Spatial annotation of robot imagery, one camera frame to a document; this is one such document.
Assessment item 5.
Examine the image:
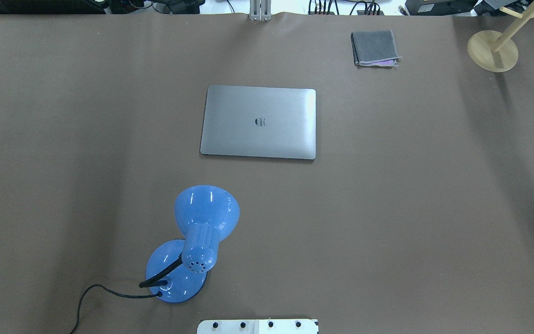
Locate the grey laptop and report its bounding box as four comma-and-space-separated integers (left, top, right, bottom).
200, 84, 317, 160

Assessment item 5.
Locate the blue desk lamp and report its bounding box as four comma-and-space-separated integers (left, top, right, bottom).
139, 185, 240, 303

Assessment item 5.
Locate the folded grey cloth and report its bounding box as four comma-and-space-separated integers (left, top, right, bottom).
350, 30, 401, 68

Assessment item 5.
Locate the wooden stand with round base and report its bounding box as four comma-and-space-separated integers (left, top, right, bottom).
467, 1, 534, 73

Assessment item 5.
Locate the aluminium frame post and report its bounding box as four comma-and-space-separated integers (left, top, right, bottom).
249, 0, 272, 22

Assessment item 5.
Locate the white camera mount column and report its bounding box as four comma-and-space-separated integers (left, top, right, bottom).
197, 319, 319, 334

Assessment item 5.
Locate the black lamp power cable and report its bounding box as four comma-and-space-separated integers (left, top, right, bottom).
70, 284, 163, 334

